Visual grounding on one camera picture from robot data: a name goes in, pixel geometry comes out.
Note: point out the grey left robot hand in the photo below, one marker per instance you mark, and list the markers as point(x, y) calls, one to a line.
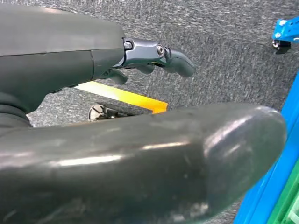
point(140, 160)

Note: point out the blue steel shelf rack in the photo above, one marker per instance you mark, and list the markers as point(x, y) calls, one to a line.
point(268, 185)

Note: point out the green plastic crate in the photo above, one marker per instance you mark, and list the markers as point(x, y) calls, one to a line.
point(291, 204)

